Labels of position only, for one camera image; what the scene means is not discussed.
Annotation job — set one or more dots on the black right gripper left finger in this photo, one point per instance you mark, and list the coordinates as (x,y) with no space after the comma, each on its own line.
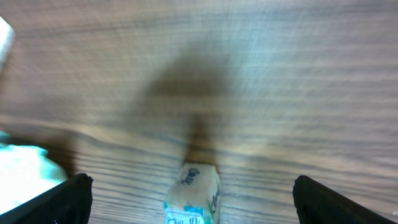
(68,202)

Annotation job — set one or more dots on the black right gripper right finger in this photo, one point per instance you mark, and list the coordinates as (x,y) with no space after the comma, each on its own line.
(317,204)

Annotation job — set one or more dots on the teal snack packet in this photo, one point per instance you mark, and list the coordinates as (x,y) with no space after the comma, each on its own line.
(26,172)

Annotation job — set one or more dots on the teal Kleenex tissue pack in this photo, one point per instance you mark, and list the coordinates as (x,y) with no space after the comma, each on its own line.
(194,198)

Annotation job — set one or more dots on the white barcode scanner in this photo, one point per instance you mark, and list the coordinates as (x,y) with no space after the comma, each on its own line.
(7,35)

